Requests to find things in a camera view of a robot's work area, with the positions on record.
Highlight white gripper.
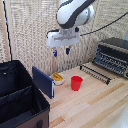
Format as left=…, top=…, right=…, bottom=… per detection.
left=45, top=27, right=81, bottom=58

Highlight yellow toy banana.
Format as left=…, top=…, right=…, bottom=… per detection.
left=52, top=72, right=65, bottom=82

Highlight black fabric storage box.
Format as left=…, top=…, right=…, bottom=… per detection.
left=0, top=59, right=51, bottom=128

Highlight blue book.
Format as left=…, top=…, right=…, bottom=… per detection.
left=31, top=65, right=56, bottom=100

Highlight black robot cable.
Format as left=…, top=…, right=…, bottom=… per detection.
left=79, top=11, right=128, bottom=37

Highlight small white bowl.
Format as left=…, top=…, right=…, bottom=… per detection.
left=50, top=73, right=66, bottom=86

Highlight beige woven folding screen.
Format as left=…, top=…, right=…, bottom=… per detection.
left=0, top=0, right=128, bottom=76

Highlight red plastic cup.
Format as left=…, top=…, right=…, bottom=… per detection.
left=70, top=75, right=84, bottom=92

